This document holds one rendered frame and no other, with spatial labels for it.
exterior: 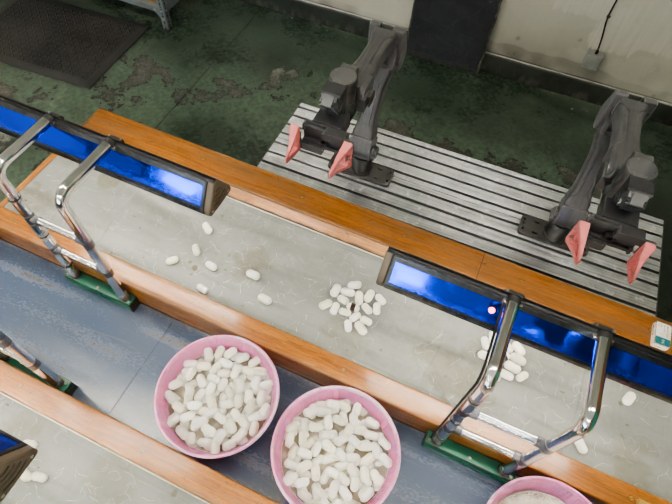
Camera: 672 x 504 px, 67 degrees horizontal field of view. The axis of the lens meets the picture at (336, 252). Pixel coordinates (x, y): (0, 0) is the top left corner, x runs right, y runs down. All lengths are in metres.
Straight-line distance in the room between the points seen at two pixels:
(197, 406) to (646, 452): 0.97
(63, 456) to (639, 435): 1.22
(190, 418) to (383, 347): 0.46
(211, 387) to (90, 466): 0.28
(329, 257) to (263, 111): 1.58
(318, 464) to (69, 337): 0.69
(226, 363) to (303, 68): 2.14
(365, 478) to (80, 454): 0.59
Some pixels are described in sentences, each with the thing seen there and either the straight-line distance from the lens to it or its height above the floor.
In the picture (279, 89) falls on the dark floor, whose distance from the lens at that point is 2.91.
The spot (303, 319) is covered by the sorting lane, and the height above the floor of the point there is 0.74.
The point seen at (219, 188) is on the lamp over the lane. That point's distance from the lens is 1.02.
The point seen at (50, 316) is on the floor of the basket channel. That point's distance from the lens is 1.47.
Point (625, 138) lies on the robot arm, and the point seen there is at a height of 1.10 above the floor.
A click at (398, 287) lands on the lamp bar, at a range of 0.92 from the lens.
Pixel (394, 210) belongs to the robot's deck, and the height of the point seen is 0.67.
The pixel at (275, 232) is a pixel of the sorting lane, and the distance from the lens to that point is 1.36.
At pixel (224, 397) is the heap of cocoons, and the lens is 1.19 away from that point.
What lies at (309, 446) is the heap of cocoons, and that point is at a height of 0.73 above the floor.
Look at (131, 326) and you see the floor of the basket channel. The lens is 1.37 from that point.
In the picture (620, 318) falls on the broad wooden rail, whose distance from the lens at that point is 1.41.
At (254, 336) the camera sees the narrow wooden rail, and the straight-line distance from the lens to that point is 1.20.
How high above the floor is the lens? 1.86
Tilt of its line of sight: 57 degrees down
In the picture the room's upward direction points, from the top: 4 degrees clockwise
